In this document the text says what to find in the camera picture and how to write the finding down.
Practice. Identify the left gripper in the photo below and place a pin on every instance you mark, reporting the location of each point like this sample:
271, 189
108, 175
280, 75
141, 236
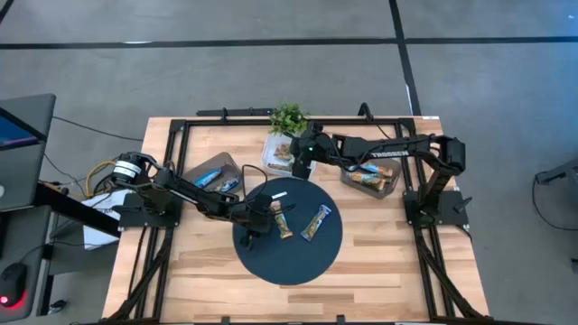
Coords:
256, 216

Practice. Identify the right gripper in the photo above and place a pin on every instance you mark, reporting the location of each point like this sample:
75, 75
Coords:
311, 146

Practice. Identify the red granola bar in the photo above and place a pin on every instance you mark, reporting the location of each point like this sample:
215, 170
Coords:
283, 152
280, 166

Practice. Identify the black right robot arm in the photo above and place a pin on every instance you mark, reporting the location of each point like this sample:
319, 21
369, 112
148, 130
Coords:
388, 146

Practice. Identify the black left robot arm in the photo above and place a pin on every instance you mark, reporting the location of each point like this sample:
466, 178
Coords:
198, 201

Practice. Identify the white plastic bin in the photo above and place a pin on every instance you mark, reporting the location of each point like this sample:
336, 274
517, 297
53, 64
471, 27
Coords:
268, 149

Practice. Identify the round dark blue woven placemat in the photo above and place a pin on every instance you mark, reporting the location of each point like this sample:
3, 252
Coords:
289, 262

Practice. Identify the small potted green plant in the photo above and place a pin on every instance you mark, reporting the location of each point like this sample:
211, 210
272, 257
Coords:
288, 118

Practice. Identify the grey translucent plastic bin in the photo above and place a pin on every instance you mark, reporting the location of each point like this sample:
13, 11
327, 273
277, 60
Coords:
394, 182
226, 162

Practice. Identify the black power strip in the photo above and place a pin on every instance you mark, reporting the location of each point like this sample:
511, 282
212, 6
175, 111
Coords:
235, 112

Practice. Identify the white sheet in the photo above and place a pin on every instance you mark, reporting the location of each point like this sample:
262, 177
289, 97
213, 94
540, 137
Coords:
97, 235

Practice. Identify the black desk beam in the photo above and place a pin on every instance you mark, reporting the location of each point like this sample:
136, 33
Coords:
81, 216

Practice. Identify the black desk caster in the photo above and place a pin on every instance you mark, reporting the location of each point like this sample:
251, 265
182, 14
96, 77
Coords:
58, 306

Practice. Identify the grey laptop with blue screen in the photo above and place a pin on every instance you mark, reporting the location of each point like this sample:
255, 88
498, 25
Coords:
31, 171

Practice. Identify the grey side desk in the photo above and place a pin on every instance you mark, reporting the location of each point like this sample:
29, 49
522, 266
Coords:
27, 234

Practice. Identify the grey metal stand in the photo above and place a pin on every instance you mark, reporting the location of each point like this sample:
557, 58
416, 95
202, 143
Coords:
560, 171

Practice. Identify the black computer mouse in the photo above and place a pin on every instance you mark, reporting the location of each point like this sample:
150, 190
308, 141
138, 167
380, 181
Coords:
12, 284

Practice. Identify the black aluminium table frame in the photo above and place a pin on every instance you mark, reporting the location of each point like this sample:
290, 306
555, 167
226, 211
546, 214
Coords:
226, 122

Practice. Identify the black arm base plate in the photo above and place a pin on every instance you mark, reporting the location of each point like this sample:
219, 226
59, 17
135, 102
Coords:
135, 219
451, 216

